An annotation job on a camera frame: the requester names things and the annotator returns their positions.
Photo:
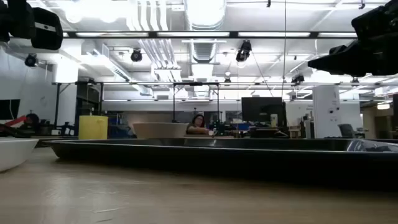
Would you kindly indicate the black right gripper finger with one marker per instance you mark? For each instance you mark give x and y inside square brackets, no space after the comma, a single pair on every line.
[349,49]
[339,64]

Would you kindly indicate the yellow cup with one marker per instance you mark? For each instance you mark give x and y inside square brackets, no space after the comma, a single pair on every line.
[93,127]

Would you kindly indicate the white round plate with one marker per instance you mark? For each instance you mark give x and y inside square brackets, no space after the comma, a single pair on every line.
[12,154]

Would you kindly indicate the beige bowl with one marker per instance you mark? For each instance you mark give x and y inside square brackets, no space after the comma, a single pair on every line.
[160,130]

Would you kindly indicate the black plastic serving tray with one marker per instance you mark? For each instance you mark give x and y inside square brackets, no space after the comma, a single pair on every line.
[217,158]

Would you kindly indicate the black ceiling spot lamp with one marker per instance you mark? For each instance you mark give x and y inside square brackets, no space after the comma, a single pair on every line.
[136,55]
[298,78]
[244,51]
[31,60]

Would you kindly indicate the white pillar cabinet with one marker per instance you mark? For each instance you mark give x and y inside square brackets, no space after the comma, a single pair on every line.
[326,105]

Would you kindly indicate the dark office chair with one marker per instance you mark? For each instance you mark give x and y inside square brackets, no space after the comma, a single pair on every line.
[345,130]

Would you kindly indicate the white container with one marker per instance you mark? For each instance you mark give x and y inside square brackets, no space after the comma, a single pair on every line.
[274,120]

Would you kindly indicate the black computer monitor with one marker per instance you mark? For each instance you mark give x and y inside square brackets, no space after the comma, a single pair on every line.
[261,110]

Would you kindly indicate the person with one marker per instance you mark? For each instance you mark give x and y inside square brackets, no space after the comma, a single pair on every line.
[32,119]
[197,123]

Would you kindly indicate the red bar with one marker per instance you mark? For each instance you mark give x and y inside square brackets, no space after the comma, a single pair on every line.
[17,121]

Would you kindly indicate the dark shelf rack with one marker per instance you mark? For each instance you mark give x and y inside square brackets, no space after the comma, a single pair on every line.
[88,96]

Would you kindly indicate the black overhead light bar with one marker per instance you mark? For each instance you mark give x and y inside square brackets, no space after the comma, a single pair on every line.
[233,34]

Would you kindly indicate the small black ceiling lamp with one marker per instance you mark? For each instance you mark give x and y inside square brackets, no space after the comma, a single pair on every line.
[227,80]

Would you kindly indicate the small blue box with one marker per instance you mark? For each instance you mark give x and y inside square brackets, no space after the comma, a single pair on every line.
[242,126]

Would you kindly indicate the black background machinery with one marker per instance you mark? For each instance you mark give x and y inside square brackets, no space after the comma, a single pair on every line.
[59,129]

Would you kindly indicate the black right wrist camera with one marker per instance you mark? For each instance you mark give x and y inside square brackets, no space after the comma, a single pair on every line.
[376,21]

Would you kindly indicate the glowing wall light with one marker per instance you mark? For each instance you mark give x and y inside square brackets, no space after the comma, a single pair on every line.
[383,106]

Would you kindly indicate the black wall screen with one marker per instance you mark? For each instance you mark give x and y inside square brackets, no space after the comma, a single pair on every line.
[9,109]

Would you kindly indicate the silver ventilation duct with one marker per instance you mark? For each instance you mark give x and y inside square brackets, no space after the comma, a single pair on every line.
[205,15]

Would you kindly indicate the black stand frame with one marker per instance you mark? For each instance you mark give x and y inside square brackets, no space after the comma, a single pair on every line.
[196,83]

